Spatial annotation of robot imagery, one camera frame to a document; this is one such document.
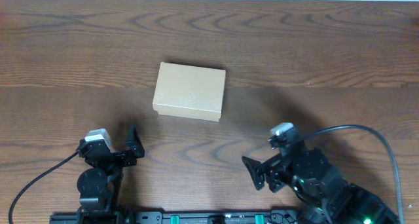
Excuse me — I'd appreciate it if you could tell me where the cardboard box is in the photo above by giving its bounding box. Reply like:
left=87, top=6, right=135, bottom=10
left=152, top=62, right=226, bottom=122

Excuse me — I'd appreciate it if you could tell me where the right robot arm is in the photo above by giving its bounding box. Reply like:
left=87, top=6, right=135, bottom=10
left=242, top=123, right=404, bottom=224

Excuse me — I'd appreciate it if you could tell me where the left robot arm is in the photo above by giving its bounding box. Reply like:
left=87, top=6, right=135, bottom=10
left=76, top=123, right=145, bottom=223

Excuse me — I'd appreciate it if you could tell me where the green right clamp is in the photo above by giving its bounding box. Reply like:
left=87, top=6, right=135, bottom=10
left=255, top=214, right=264, bottom=224

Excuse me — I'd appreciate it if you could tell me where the green clamp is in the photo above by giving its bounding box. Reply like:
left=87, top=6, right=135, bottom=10
left=255, top=214, right=264, bottom=224
left=170, top=215, right=180, bottom=224

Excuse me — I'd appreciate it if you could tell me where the green left clamp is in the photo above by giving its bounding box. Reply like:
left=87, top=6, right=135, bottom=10
left=170, top=215, right=180, bottom=224

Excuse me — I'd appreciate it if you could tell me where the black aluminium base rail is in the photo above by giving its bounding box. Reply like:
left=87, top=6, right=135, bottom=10
left=49, top=210, right=298, bottom=224

